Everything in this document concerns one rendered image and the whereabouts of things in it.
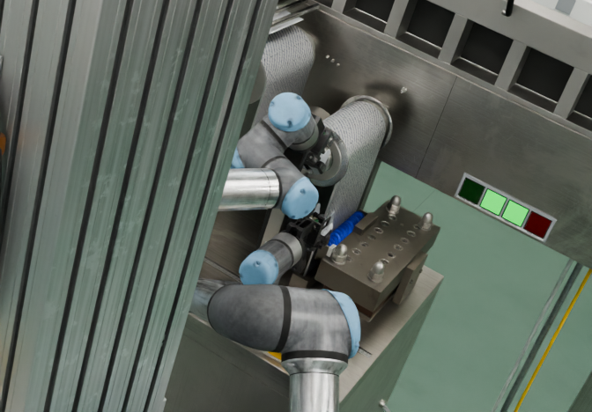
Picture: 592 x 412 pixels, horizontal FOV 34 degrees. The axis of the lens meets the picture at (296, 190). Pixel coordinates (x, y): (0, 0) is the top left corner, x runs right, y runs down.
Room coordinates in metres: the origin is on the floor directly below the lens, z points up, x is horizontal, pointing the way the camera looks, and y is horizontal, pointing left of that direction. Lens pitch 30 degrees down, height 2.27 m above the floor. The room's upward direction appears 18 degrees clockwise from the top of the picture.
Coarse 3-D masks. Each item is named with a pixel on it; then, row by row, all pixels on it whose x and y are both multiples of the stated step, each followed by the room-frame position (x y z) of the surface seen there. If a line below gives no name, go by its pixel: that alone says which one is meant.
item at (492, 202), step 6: (486, 192) 2.14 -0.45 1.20; (492, 192) 2.13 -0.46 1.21; (486, 198) 2.13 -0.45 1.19; (492, 198) 2.13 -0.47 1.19; (498, 198) 2.13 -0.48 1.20; (504, 198) 2.12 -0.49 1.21; (486, 204) 2.13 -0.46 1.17; (492, 204) 2.13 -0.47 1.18; (498, 204) 2.12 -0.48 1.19; (492, 210) 2.13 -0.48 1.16; (498, 210) 2.12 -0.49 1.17
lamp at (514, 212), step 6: (510, 204) 2.11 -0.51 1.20; (516, 204) 2.11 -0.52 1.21; (510, 210) 2.11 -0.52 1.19; (516, 210) 2.11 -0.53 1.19; (522, 210) 2.10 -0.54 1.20; (504, 216) 2.12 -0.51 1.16; (510, 216) 2.11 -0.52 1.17; (516, 216) 2.11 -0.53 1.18; (522, 216) 2.10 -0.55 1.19; (516, 222) 2.10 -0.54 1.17
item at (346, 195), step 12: (360, 168) 2.06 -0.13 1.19; (372, 168) 2.15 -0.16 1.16; (348, 180) 2.00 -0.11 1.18; (360, 180) 2.09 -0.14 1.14; (336, 192) 1.94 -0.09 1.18; (348, 192) 2.03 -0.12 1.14; (360, 192) 2.13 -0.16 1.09; (336, 204) 1.97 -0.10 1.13; (348, 204) 2.07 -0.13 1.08; (324, 216) 1.93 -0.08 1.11; (336, 216) 2.00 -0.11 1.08; (348, 216) 2.10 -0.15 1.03; (336, 228) 2.04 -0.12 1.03
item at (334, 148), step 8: (384, 120) 2.17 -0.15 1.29; (328, 144) 1.93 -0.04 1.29; (336, 144) 1.93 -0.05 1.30; (336, 152) 1.93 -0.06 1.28; (336, 160) 1.92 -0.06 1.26; (304, 168) 1.95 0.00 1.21; (336, 168) 1.92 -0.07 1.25; (312, 176) 1.94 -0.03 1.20; (320, 176) 1.93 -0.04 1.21; (328, 176) 1.93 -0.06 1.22
